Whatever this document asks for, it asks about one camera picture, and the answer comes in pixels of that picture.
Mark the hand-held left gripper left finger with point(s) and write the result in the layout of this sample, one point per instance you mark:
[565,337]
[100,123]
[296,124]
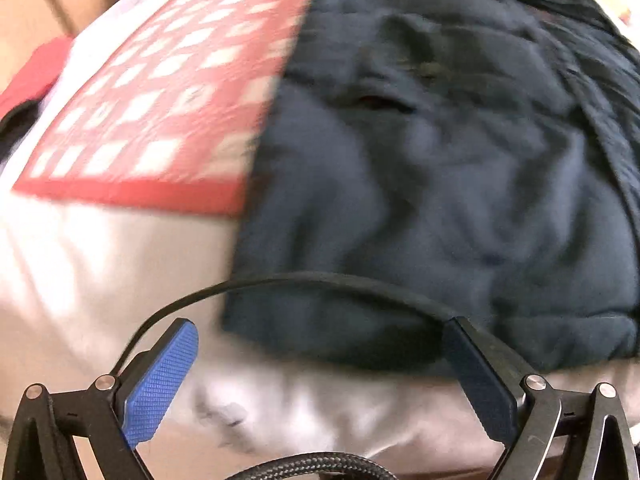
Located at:
[155,385]

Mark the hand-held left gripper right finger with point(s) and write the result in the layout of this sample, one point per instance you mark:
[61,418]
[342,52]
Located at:
[480,375]

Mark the navy padded jacket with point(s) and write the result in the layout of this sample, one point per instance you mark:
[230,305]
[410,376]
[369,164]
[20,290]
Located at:
[440,170]

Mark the wooden bed with quilt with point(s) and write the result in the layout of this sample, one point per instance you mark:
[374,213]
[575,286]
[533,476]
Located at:
[100,270]

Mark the red checked mat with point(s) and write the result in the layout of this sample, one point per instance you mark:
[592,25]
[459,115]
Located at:
[170,85]

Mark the red garment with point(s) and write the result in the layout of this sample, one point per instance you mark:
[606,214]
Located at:
[35,75]

